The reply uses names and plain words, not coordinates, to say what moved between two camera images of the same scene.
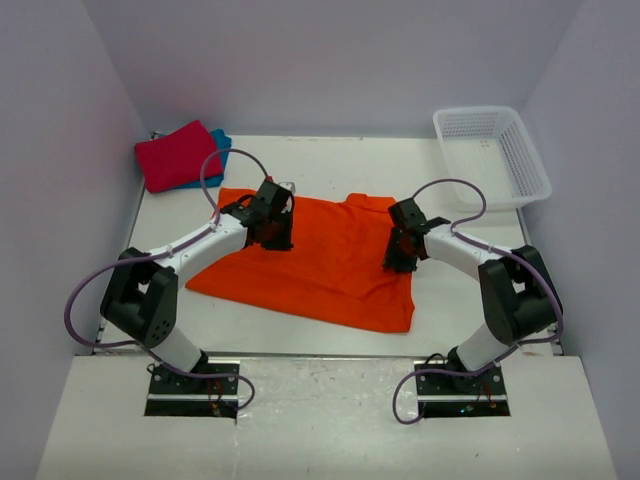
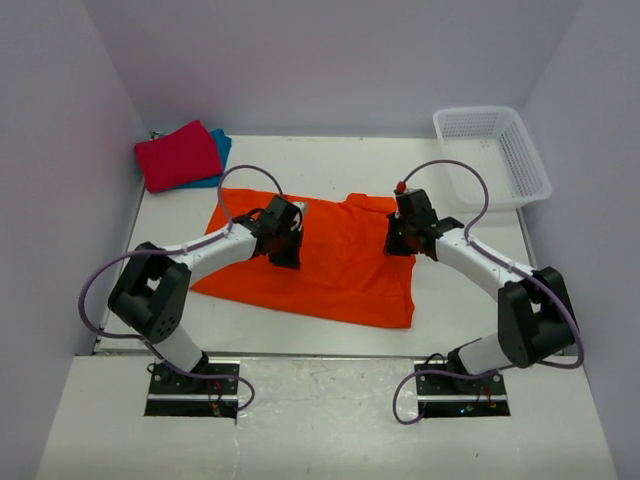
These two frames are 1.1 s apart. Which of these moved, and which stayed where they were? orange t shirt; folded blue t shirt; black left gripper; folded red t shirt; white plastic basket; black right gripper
Moved: black right gripper; black left gripper
Stayed: white plastic basket; orange t shirt; folded red t shirt; folded blue t shirt
